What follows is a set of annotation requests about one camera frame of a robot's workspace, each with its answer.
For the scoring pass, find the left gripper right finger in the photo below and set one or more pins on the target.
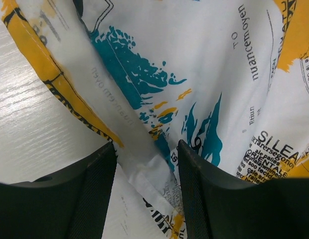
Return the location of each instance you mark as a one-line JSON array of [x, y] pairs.
[[217, 205]]

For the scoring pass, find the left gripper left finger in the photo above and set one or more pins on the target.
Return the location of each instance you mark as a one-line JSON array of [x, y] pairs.
[[71, 203]]

